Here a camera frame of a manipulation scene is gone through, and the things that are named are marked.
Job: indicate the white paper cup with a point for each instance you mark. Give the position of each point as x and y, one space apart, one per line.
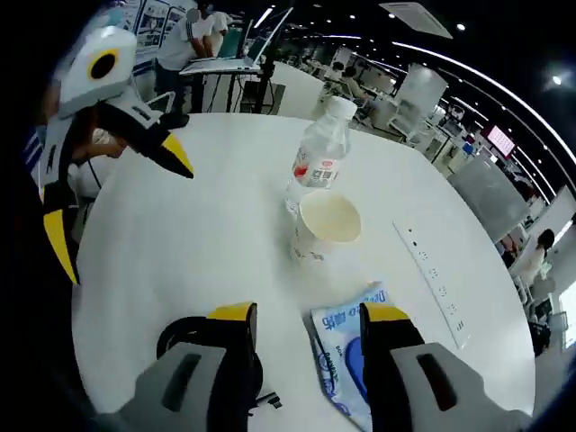
315 243

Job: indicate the white wipes packet blue oval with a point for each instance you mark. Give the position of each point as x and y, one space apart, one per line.
335 351

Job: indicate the white inset power strip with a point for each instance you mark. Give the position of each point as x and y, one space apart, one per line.
432 279

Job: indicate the wall poster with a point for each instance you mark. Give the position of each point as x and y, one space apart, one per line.
153 24

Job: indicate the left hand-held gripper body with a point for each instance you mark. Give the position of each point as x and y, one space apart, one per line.
81 90

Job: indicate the ceiling air vent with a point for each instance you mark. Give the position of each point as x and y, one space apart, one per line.
416 19

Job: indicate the red wall screen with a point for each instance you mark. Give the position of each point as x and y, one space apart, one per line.
500 140

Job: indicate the curved ceiling light strip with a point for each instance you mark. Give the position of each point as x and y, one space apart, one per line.
495 85

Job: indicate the person's left hand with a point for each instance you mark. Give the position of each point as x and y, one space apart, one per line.
105 143

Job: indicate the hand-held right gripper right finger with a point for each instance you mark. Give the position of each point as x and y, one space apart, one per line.
387 360

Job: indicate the white table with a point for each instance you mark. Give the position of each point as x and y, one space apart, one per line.
180 247

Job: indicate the open laptop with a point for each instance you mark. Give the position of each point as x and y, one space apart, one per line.
238 54

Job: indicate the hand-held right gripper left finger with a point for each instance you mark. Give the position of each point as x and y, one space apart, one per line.
225 369

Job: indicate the clear plastic water bottle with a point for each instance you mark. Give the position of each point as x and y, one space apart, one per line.
324 153

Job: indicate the grey mesh office chair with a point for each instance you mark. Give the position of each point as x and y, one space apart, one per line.
490 198

